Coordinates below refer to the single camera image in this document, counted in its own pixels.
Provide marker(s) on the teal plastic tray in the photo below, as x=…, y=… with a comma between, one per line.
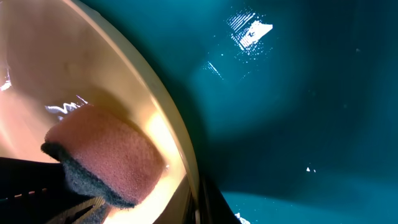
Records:
x=291, y=105

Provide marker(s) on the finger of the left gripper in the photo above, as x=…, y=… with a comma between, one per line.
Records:
x=36, y=192

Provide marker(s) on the pink and green sponge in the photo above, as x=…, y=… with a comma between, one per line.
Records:
x=104, y=157

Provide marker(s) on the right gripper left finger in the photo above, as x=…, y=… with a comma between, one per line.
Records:
x=182, y=207

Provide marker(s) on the yellow-green plate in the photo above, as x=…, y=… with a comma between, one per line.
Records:
x=60, y=55

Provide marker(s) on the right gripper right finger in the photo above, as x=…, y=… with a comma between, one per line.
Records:
x=212, y=206

